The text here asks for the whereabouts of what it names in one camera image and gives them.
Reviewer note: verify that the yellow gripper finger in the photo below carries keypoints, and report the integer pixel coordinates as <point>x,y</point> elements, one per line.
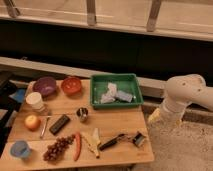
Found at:
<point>155,116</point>

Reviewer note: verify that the black handled brush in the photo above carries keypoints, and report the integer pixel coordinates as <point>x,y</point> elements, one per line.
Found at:
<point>137,140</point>

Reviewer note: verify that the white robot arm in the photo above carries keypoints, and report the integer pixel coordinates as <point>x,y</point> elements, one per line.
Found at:
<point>179,93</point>

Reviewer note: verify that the small metal cup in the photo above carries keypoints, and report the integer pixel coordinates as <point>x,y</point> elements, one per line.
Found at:
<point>82,114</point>

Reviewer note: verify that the white paper cup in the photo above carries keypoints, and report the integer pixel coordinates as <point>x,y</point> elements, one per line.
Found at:
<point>35,100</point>

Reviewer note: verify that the blue plastic cup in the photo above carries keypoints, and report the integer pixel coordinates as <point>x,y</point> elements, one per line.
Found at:
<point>20,149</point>

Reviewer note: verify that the crumpled white plastic wrap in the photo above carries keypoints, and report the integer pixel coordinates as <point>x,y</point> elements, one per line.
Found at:
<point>114,94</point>

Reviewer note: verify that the green plastic tray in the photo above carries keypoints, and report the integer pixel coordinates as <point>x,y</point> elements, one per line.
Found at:
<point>125,82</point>

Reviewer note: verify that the yellow banana peel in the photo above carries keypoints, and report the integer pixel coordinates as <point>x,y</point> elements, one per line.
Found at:
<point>93,141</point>

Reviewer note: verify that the red chili pepper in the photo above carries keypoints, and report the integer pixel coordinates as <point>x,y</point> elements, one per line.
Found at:
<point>78,146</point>

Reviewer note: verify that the orange bowl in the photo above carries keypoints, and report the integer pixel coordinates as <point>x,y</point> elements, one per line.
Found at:
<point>71,85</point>

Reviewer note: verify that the black rectangular bar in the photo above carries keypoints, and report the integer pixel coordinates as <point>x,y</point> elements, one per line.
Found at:
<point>59,124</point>

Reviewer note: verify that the bunch of dark grapes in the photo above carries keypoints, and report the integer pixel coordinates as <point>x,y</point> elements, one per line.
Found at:
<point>55,151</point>

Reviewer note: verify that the purple bowl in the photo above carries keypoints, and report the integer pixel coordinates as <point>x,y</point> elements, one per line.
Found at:
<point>45,86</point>

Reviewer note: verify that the metal spoon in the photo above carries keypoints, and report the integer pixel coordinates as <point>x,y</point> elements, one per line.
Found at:
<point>44,127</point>

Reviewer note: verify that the blue cloth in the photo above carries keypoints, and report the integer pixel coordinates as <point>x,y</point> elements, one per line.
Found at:
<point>19,95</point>

